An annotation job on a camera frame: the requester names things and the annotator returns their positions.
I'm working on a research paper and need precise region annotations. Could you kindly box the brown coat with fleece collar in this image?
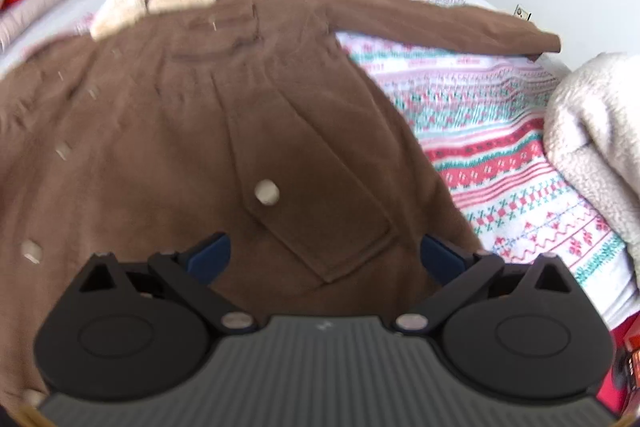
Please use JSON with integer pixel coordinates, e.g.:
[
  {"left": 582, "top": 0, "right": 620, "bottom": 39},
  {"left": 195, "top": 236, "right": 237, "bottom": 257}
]
[{"left": 0, "top": 0, "right": 562, "bottom": 413}]

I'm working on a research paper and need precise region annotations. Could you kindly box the pink pillow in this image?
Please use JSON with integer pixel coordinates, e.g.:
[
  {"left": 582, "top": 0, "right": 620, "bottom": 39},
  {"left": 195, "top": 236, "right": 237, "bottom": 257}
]
[{"left": 0, "top": 0, "right": 71, "bottom": 54}]

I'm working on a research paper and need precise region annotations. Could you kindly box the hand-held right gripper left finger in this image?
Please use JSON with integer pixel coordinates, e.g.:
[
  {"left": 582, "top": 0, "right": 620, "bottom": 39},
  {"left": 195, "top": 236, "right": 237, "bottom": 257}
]
[{"left": 77, "top": 232, "right": 258, "bottom": 335}]

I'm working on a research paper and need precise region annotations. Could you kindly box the white fleece blanket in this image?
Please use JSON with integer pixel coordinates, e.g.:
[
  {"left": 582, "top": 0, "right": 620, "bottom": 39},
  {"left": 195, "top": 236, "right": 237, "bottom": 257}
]
[{"left": 542, "top": 52, "right": 640, "bottom": 269}]

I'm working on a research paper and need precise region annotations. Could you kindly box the red green patterned blanket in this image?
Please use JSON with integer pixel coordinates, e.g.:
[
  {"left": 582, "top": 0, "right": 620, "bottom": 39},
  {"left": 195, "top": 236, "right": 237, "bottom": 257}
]
[{"left": 75, "top": 0, "right": 632, "bottom": 303}]

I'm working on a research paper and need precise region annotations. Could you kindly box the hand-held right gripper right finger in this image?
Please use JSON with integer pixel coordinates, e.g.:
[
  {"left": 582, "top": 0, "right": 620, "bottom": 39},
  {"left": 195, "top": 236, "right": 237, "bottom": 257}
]
[{"left": 392, "top": 234, "right": 573, "bottom": 335}]

